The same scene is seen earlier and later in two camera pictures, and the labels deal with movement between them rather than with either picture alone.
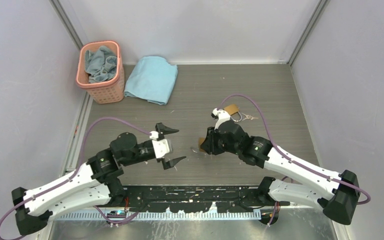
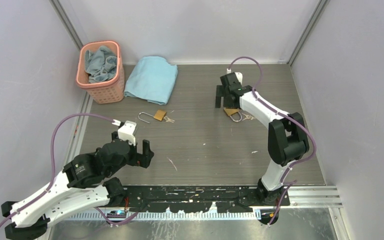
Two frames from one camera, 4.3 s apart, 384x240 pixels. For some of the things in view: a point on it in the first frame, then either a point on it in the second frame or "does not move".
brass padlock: (201, 140) → (158, 115)
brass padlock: (232, 109) does not move
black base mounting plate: (194, 199) does not move
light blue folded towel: (152, 79) does not move
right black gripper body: (217, 145) → (226, 103)
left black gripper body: (159, 159) → (134, 157)
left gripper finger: (168, 163) → (147, 154)
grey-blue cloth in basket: (100, 65) does not move
